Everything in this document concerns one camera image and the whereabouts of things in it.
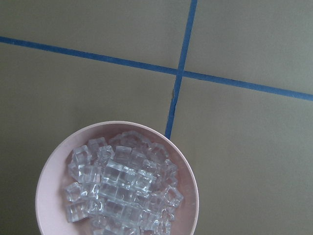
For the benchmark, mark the clear ice cubes pile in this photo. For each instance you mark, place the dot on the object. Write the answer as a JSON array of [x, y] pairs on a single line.
[[126, 185]]

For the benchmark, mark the pink bowl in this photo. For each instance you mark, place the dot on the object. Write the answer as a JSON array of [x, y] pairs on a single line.
[[50, 200]]

